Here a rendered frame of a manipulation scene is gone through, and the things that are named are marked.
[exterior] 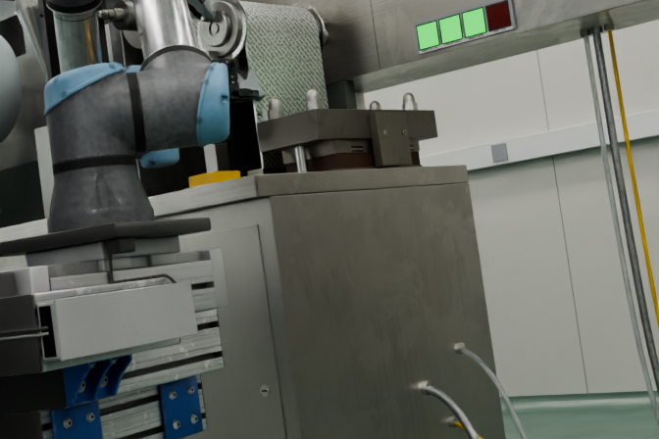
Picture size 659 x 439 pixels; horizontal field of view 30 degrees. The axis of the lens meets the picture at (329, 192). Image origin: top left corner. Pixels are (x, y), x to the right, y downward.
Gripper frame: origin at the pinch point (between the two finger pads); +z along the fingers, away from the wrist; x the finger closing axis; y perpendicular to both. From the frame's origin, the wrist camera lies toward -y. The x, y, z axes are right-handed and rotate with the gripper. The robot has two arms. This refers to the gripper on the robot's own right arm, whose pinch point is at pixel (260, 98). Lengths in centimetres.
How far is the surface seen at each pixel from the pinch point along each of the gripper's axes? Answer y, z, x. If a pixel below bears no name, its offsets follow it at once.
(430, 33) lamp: 9.7, 29.4, -24.6
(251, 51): 9.8, -0.9, -0.2
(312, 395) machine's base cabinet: -59, -25, -26
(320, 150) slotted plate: -13.6, -1.0, -15.2
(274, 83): 3.1, 4.7, -0.3
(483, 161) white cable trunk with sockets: -2, 258, 115
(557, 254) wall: -45, 263, 89
